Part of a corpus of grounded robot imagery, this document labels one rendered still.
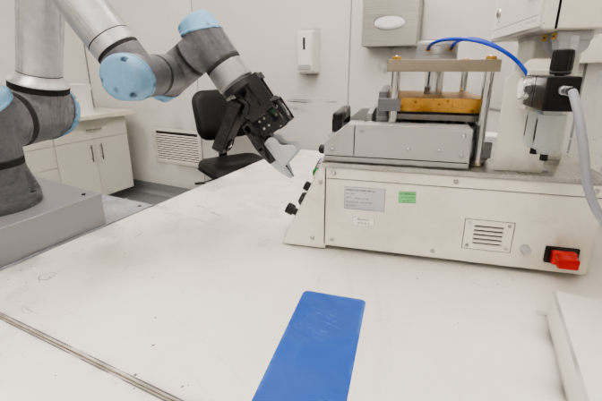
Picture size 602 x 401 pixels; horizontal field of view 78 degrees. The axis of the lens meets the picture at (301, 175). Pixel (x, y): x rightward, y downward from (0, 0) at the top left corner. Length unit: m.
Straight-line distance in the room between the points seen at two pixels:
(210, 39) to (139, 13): 2.64
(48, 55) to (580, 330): 1.02
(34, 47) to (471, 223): 0.91
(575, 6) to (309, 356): 0.61
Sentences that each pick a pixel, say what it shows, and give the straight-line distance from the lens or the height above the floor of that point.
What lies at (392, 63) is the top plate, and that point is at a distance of 0.68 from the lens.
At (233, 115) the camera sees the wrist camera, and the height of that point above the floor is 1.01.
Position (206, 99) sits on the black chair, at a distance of 2.54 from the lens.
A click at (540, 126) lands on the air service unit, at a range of 0.60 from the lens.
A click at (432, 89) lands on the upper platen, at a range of 0.81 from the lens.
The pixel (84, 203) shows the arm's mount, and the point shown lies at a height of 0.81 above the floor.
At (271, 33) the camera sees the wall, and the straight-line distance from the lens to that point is 2.63.
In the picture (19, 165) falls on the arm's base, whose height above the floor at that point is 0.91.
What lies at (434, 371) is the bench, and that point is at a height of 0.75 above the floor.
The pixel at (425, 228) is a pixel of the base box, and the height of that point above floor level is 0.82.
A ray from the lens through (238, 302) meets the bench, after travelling 0.61.
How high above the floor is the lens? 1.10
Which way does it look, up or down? 17 degrees down
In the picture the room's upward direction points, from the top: straight up
